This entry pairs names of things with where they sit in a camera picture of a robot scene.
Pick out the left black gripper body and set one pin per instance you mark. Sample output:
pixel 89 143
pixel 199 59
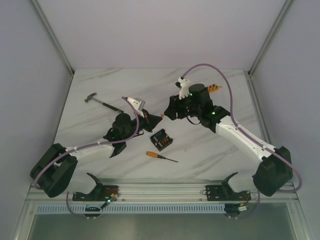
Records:
pixel 147 120

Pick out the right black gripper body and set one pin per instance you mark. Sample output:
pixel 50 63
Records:
pixel 185 108

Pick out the black fuse box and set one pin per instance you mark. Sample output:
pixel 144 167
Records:
pixel 161 140

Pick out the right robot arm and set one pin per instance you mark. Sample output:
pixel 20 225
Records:
pixel 272 164

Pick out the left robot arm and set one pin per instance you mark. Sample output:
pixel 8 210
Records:
pixel 62 169

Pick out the orange terminal block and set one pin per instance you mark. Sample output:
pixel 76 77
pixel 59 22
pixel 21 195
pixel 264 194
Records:
pixel 213 88

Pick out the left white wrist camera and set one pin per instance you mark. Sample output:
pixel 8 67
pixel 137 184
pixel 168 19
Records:
pixel 138 105

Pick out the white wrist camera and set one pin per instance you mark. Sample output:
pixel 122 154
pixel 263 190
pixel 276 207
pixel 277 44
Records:
pixel 138 105
pixel 183 84

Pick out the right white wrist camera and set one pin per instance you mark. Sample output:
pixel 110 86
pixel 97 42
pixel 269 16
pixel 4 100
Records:
pixel 183 84

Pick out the orange handled screwdriver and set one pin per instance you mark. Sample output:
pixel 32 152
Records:
pixel 155 155

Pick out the hammer with black handle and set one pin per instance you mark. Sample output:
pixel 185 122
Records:
pixel 92 97

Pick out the aluminium mounting rail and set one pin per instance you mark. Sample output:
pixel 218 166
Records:
pixel 141 191

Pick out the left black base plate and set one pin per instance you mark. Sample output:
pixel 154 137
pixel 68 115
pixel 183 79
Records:
pixel 104 193

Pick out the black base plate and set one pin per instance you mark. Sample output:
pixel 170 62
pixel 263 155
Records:
pixel 222 193
pixel 104 193

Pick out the slotted cable duct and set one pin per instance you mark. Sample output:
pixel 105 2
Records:
pixel 131 208

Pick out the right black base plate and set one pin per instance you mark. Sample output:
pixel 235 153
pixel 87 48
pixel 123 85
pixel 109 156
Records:
pixel 222 193

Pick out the right aluminium frame post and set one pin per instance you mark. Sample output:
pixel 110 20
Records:
pixel 287 5

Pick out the aluminium frame post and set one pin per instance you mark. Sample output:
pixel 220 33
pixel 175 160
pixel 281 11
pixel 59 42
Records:
pixel 52 36
pixel 287 5

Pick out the left aluminium frame post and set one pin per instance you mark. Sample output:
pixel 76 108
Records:
pixel 52 36

